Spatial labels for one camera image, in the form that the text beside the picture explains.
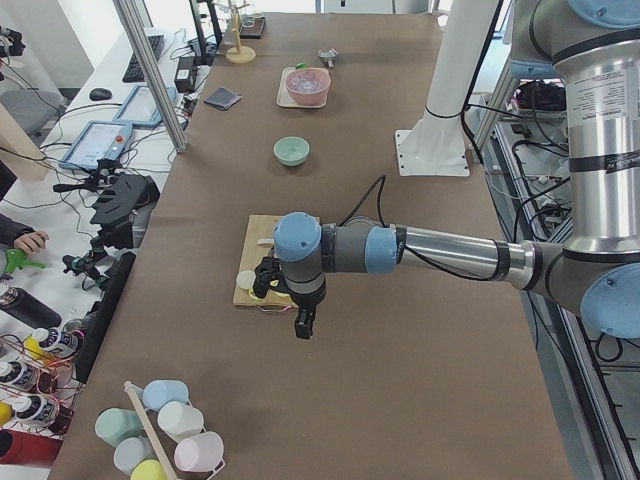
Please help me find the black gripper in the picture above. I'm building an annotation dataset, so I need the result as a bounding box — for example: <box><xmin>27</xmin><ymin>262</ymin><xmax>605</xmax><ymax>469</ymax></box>
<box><xmin>254</xmin><ymin>256</ymin><xmax>326</xmax><ymax>340</ymax></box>

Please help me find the white ceramic spoon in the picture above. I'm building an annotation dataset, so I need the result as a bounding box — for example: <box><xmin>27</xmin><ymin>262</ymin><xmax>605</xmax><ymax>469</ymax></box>
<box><xmin>257</xmin><ymin>238</ymin><xmax>274</xmax><ymax>248</ymax></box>

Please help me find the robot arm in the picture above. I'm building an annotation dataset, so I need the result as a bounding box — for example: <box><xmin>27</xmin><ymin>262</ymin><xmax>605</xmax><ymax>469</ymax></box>
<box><xmin>251</xmin><ymin>1</ymin><xmax>639</xmax><ymax>339</ymax></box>

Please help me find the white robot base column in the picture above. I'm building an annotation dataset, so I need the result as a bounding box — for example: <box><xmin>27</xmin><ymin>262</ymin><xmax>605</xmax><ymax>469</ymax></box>
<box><xmin>395</xmin><ymin>0</ymin><xmax>502</xmax><ymax>177</ymax></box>

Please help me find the green bowl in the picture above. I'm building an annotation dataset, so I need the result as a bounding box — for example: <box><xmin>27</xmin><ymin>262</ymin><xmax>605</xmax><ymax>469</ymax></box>
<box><xmin>273</xmin><ymin>136</ymin><xmax>310</xmax><ymax>167</ymax></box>

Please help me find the pink bowl of ice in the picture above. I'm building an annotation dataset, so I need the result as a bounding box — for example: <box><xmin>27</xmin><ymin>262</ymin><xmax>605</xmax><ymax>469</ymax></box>
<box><xmin>285</xmin><ymin>68</ymin><xmax>331</xmax><ymax>106</ymax></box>

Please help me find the metal ice scoop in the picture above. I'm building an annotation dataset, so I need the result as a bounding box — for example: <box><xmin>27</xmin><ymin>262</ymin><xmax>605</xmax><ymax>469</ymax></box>
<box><xmin>318</xmin><ymin>48</ymin><xmax>339</xmax><ymax>69</ymax></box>

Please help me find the person hand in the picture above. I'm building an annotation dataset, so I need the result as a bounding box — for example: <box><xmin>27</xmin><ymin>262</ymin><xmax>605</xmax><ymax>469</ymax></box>
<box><xmin>13</xmin><ymin>231</ymin><xmax>49</xmax><ymax>254</ymax></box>

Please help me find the bamboo cutting board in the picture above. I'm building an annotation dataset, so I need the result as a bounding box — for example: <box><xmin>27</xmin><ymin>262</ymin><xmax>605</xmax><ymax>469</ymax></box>
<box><xmin>232</xmin><ymin>215</ymin><xmax>295</xmax><ymax>311</ymax></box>

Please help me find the white mug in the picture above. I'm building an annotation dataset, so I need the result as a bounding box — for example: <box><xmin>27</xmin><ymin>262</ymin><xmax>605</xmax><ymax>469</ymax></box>
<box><xmin>157</xmin><ymin>401</ymin><xmax>204</xmax><ymax>443</ymax></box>

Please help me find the blue mug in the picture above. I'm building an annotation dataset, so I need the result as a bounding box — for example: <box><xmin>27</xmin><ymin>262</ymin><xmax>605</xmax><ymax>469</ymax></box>
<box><xmin>142</xmin><ymin>379</ymin><xmax>189</xmax><ymax>412</ymax></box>

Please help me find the pink mug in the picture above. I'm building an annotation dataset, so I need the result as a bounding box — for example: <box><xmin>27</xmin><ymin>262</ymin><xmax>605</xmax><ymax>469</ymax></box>
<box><xmin>174</xmin><ymin>431</ymin><xmax>225</xmax><ymax>472</ymax></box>

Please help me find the wooden mug tree stand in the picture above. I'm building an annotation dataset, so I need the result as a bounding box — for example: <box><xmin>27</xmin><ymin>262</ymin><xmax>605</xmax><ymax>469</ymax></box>
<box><xmin>124</xmin><ymin>380</ymin><xmax>178</xmax><ymax>480</ymax></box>

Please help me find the yellow mug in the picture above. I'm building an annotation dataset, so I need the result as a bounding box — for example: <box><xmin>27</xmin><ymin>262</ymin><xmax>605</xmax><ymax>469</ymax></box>
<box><xmin>130</xmin><ymin>459</ymin><xmax>168</xmax><ymax>480</ymax></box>

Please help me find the green mug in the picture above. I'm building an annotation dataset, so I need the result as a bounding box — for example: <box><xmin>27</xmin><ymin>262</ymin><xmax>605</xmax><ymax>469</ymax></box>
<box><xmin>94</xmin><ymin>408</ymin><xmax>143</xmax><ymax>447</ymax></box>

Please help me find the grey mug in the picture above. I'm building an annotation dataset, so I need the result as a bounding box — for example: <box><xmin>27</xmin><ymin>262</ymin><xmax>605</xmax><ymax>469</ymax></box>
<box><xmin>113</xmin><ymin>436</ymin><xmax>156</xmax><ymax>475</ymax></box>

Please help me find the cream serving tray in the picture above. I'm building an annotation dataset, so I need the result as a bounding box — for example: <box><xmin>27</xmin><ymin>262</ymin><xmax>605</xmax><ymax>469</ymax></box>
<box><xmin>276</xmin><ymin>67</ymin><xmax>327</xmax><ymax>109</ymax></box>

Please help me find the grey cloth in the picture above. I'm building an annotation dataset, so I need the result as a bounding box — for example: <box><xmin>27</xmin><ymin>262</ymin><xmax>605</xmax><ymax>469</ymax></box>
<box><xmin>204</xmin><ymin>87</ymin><xmax>242</xmax><ymax>111</ymax></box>

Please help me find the blue teach pendant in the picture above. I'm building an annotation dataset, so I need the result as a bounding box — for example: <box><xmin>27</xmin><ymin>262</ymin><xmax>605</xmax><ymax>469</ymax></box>
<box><xmin>59</xmin><ymin>120</ymin><xmax>133</xmax><ymax>170</ymax></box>
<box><xmin>113</xmin><ymin>85</ymin><xmax>162</xmax><ymax>128</ymax></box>

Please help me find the black power adapter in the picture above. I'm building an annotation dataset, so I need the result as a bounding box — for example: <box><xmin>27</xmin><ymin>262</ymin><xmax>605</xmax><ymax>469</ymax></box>
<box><xmin>174</xmin><ymin>56</ymin><xmax>198</xmax><ymax>93</ymax></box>

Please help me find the wooden cup stand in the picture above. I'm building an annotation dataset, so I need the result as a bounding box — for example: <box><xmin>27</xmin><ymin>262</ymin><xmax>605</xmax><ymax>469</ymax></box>
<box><xmin>225</xmin><ymin>1</ymin><xmax>256</xmax><ymax>64</ymax></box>

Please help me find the black bottle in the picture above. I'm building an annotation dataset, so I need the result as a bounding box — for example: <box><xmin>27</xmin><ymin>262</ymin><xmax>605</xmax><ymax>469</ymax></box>
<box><xmin>1</xmin><ymin>284</ymin><xmax>62</xmax><ymax>329</ymax></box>

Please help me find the green plastic toy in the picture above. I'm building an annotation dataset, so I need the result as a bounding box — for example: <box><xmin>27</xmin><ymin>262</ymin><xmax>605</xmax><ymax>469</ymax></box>
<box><xmin>3</xmin><ymin>249</ymin><xmax>46</xmax><ymax>275</ymax></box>

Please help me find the black keyboard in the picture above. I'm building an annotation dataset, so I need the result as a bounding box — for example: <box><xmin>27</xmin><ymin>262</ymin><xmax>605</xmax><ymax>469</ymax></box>
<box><xmin>122</xmin><ymin>34</ymin><xmax>166</xmax><ymax>84</ymax></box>

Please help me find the black computer mouse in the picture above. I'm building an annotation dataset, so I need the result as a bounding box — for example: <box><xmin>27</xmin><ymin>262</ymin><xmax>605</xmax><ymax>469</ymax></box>
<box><xmin>89</xmin><ymin>88</ymin><xmax>112</xmax><ymax>101</ymax></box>

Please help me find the black camera stand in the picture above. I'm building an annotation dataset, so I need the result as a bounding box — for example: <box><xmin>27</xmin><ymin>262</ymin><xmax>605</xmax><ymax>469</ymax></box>
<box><xmin>53</xmin><ymin>159</ymin><xmax>160</xmax><ymax>250</ymax></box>

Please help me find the aluminium frame post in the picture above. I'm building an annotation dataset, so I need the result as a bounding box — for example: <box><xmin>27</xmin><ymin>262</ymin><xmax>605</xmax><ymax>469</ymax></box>
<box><xmin>113</xmin><ymin>0</ymin><xmax>187</xmax><ymax>154</ymax></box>

